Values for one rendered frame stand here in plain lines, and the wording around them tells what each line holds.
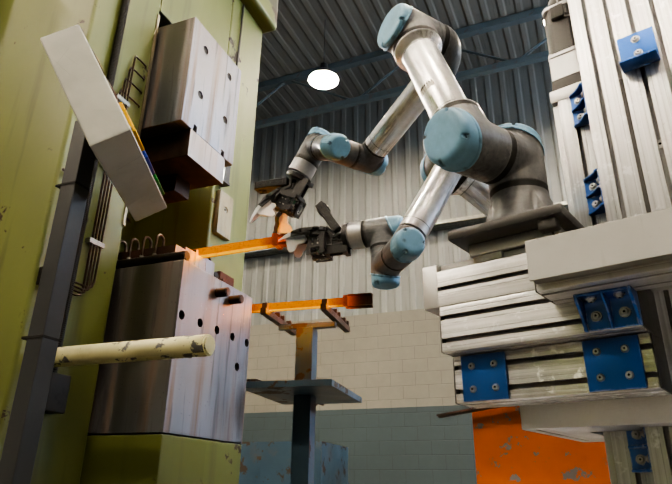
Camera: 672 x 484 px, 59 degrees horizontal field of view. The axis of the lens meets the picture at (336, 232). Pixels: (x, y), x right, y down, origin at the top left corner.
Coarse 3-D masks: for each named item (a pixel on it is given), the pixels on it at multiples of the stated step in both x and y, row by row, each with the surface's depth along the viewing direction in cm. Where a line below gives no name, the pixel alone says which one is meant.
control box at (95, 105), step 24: (48, 48) 117; (72, 48) 117; (72, 72) 115; (96, 72) 116; (72, 96) 113; (96, 96) 113; (96, 120) 111; (120, 120) 112; (96, 144) 110; (120, 144) 113; (120, 168) 119; (144, 168) 124; (120, 192) 127; (144, 192) 131; (144, 216) 140
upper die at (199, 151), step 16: (144, 144) 189; (160, 144) 186; (176, 144) 184; (192, 144) 184; (208, 144) 192; (160, 160) 184; (176, 160) 183; (192, 160) 183; (208, 160) 191; (224, 160) 200; (160, 176) 193; (192, 176) 193; (208, 176) 193
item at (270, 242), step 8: (248, 240) 174; (256, 240) 172; (264, 240) 171; (272, 240) 169; (200, 248) 179; (208, 248) 178; (216, 248) 177; (224, 248) 176; (232, 248) 175; (240, 248) 174; (248, 248) 174; (256, 248) 173; (264, 248) 173; (280, 248) 172; (200, 256) 180; (208, 256) 180
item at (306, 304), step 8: (344, 296) 195; (352, 296) 196; (360, 296) 196; (368, 296) 195; (256, 304) 204; (272, 304) 203; (280, 304) 202; (288, 304) 201; (296, 304) 200; (304, 304) 199; (312, 304) 198; (328, 304) 197; (336, 304) 196; (344, 304) 194; (352, 304) 195; (360, 304) 195; (368, 304) 193; (256, 312) 206
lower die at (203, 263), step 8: (152, 248) 171; (160, 248) 170; (168, 248) 169; (176, 248) 169; (184, 248) 173; (120, 256) 175; (136, 256) 173; (192, 256) 176; (200, 264) 179; (208, 264) 183; (208, 272) 182
